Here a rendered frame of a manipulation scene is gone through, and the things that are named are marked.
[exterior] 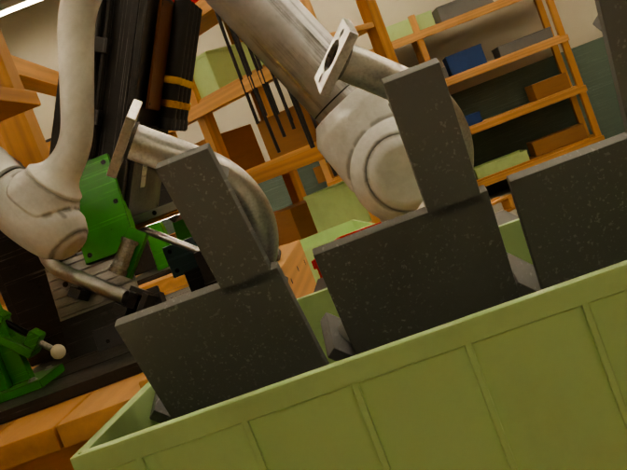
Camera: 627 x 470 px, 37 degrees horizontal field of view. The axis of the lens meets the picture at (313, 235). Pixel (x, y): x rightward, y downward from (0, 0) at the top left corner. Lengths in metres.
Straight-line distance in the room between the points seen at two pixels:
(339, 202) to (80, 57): 3.26
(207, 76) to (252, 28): 3.94
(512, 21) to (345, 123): 10.05
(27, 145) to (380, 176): 1.75
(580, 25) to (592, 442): 10.86
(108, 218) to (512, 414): 1.41
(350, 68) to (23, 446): 0.88
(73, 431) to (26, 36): 10.26
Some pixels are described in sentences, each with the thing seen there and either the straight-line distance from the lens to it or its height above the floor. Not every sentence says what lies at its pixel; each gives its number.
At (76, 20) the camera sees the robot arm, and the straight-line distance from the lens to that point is 1.62.
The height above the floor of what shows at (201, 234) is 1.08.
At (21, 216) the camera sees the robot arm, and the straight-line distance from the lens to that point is 1.60.
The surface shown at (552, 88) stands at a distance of 10.81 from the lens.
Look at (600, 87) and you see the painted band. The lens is 11.50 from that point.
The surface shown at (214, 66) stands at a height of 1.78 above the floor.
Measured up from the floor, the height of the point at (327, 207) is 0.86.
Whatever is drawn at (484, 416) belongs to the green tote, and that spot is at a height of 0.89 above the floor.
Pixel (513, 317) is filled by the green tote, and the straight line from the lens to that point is 0.68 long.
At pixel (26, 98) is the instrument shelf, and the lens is 2.55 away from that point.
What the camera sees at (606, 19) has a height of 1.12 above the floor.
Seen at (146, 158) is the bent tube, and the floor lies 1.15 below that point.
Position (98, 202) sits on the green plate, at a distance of 2.02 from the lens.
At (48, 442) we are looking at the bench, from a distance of 1.44.
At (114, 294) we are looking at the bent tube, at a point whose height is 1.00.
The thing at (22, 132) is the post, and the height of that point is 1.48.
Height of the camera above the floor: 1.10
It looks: 4 degrees down
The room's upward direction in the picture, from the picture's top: 21 degrees counter-clockwise
